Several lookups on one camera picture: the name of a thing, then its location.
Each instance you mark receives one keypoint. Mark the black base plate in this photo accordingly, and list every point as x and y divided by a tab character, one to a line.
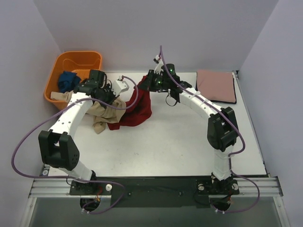
157	192

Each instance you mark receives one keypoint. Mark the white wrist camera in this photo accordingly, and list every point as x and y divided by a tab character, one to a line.
119	86
159	64

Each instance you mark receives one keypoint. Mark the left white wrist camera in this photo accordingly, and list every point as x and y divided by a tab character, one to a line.
119	86

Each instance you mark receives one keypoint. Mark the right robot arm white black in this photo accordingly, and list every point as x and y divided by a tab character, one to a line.
221	125

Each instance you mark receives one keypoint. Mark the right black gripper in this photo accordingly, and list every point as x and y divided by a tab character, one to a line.
150	80

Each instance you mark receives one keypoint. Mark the aluminium rail frame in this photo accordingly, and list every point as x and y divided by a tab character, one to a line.
248	186

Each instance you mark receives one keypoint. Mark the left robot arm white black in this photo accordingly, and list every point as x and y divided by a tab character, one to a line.
57	146

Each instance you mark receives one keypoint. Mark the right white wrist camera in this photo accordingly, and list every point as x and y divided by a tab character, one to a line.
159	64

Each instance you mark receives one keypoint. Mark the red t shirt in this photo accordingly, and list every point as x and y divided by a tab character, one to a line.
136	114

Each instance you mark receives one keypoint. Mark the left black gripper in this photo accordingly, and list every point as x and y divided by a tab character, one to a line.
104	95

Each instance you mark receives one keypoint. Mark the beige t shirt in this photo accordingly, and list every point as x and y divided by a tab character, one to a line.
101	115

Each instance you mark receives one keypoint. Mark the folded pink t shirt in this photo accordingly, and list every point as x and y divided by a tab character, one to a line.
215	87

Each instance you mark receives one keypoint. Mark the orange plastic basket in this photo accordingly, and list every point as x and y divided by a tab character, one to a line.
80	62

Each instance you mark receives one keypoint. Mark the blue t shirt in basket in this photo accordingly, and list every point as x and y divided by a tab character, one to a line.
68	81

